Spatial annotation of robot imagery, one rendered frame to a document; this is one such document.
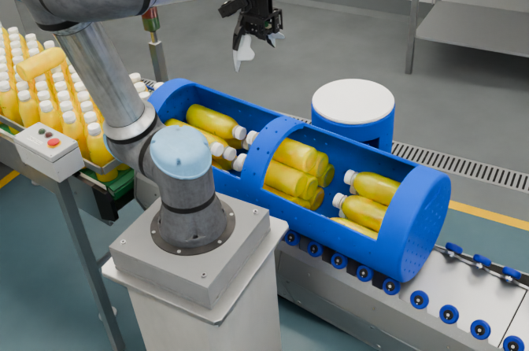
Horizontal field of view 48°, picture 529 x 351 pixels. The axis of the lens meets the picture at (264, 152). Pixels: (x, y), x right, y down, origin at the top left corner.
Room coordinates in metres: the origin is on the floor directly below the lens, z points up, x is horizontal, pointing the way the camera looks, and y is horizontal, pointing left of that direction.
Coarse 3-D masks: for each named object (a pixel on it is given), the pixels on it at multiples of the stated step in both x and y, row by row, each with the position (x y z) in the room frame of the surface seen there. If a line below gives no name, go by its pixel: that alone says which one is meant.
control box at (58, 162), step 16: (32, 128) 1.58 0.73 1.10; (48, 128) 1.57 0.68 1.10; (16, 144) 1.54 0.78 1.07; (32, 144) 1.49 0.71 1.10; (64, 144) 1.48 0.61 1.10; (32, 160) 1.49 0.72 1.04; (48, 160) 1.43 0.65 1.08; (64, 160) 1.44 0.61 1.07; (80, 160) 1.48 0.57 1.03; (64, 176) 1.43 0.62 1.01
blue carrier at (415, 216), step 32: (160, 96) 1.51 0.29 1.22; (192, 96) 1.64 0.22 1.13; (224, 96) 1.50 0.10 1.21; (256, 128) 1.52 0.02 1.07; (288, 128) 1.28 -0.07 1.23; (320, 128) 1.30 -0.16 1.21; (256, 160) 1.21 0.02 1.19; (352, 160) 1.30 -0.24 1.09; (384, 160) 1.22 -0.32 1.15; (224, 192) 1.25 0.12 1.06; (256, 192) 1.17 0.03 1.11; (416, 192) 0.99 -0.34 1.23; (448, 192) 1.09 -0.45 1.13; (288, 224) 1.11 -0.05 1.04; (320, 224) 1.04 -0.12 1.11; (384, 224) 0.96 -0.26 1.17; (416, 224) 0.95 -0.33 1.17; (352, 256) 0.99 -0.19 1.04; (384, 256) 0.92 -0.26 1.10; (416, 256) 0.97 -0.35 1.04
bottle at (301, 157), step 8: (256, 136) 1.34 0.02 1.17; (280, 144) 1.27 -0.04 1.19; (288, 144) 1.26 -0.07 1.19; (296, 144) 1.26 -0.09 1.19; (304, 144) 1.26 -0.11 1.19; (280, 152) 1.25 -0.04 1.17; (288, 152) 1.24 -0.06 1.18; (296, 152) 1.23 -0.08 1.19; (304, 152) 1.23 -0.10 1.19; (312, 152) 1.23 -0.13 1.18; (280, 160) 1.25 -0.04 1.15; (288, 160) 1.23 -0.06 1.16; (296, 160) 1.22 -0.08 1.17; (304, 160) 1.21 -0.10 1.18; (312, 160) 1.24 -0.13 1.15; (296, 168) 1.22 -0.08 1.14; (304, 168) 1.21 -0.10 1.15; (312, 168) 1.23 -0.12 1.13
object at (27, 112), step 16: (64, 64) 2.09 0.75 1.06; (16, 80) 1.98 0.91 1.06; (32, 80) 1.98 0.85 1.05; (48, 80) 1.98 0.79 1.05; (64, 80) 1.91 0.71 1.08; (0, 96) 1.86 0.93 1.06; (16, 96) 1.88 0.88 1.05; (32, 96) 1.86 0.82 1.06; (0, 112) 1.94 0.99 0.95; (16, 112) 1.86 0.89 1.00; (32, 112) 1.78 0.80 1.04; (48, 112) 1.71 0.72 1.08
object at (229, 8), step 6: (234, 0) 1.34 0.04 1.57; (240, 0) 1.32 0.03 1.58; (246, 0) 1.32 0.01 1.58; (222, 6) 1.38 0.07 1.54; (228, 6) 1.35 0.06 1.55; (234, 6) 1.34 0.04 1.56; (240, 6) 1.33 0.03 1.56; (222, 12) 1.37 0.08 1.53; (228, 12) 1.36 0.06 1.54; (234, 12) 1.37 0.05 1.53
